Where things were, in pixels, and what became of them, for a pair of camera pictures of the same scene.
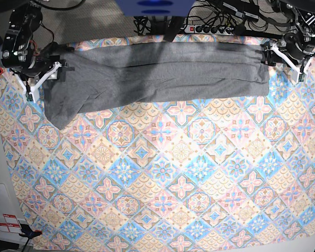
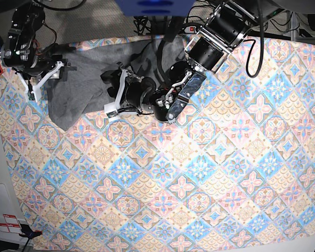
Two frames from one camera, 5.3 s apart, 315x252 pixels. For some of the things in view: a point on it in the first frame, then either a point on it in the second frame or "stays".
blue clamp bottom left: x=27 y=231 stays
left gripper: x=31 y=84 stays
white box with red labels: x=3 y=217 stays
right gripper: x=299 y=67 → x=135 y=93
